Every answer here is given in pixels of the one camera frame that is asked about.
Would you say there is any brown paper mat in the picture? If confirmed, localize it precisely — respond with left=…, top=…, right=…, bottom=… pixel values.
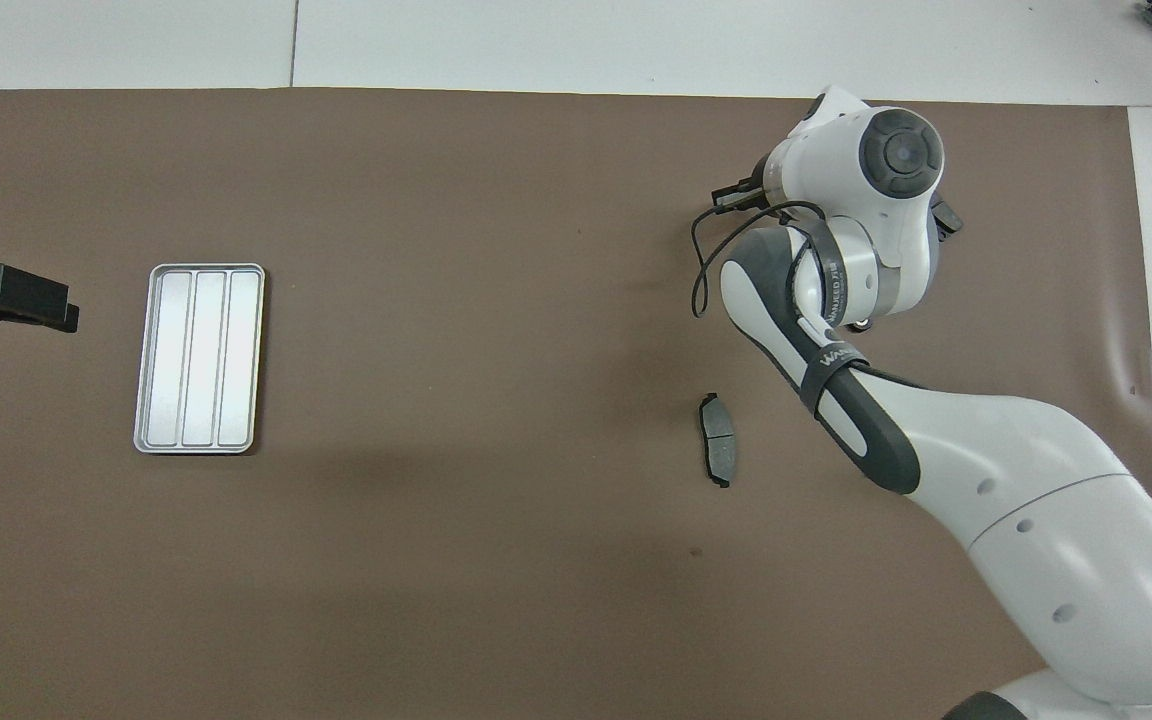
left=0, top=88, right=1152, bottom=720

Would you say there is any silver metal tray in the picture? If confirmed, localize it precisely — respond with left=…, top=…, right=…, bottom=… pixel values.
left=133, top=263, right=266, bottom=456

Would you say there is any long dark brake pad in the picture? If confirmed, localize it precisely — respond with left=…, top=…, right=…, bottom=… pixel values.
left=698, top=392, right=739, bottom=489

